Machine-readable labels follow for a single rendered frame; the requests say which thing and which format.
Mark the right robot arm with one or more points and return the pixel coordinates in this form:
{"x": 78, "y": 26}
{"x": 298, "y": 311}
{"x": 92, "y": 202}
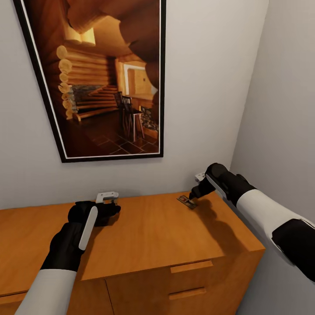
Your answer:
{"x": 289, "y": 234}

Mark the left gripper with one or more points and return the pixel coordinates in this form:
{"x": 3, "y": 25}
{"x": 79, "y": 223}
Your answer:
{"x": 109, "y": 209}

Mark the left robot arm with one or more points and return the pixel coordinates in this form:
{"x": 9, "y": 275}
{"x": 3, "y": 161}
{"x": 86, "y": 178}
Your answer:
{"x": 51, "y": 290}

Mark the picture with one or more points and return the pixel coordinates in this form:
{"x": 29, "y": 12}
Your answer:
{"x": 100, "y": 67}

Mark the cabinet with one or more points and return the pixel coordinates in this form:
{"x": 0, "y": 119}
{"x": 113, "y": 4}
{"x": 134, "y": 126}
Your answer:
{"x": 156, "y": 257}

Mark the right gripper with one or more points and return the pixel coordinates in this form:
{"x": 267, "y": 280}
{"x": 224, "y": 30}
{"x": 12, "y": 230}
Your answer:
{"x": 199, "y": 191}

